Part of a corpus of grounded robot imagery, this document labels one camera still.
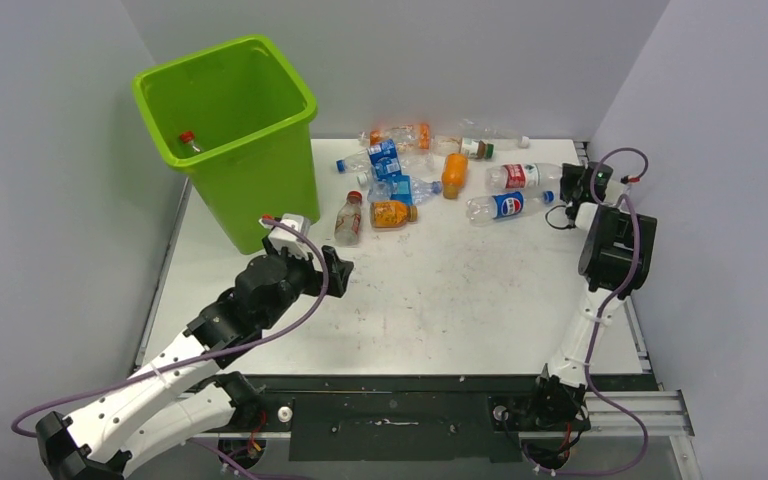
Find aluminium frame rail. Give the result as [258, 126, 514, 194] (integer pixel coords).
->
[585, 390, 695, 437]

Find orange bottle barcode label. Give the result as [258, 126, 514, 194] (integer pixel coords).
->
[441, 153, 469, 200]

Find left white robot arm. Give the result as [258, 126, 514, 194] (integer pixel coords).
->
[35, 245, 354, 479]

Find green plastic bin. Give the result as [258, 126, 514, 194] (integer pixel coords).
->
[132, 35, 320, 254]

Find orange label bottle rear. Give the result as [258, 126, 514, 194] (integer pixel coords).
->
[358, 123, 432, 152]

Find Pepsi bottle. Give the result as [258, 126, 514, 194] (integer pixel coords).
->
[466, 191, 557, 226]

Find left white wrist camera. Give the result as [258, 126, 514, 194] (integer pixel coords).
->
[259, 214, 311, 260]

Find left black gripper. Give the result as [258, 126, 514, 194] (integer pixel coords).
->
[259, 235, 351, 330]

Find small orange juice bottle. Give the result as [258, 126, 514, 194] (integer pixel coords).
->
[370, 200, 418, 229]

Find blue label clear bottle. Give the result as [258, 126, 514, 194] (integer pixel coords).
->
[335, 140, 435, 186]

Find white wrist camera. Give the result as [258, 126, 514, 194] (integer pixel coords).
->
[602, 177, 640, 208]
[259, 214, 311, 260]

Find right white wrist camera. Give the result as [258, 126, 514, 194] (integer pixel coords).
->
[602, 177, 640, 208]

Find red label clear bottle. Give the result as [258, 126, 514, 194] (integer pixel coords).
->
[178, 131, 204, 155]

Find small red-cap bottle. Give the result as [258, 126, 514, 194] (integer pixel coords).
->
[334, 191, 363, 246]

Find green-red label bottle rear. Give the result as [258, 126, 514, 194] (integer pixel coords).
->
[431, 135, 530, 160]

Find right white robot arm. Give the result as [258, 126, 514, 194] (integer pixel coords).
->
[525, 162, 658, 429]

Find crushed blue label bottle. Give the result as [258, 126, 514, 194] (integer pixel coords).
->
[368, 175, 443, 206]

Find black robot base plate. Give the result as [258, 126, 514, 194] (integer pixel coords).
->
[191, 374, 597, 464]

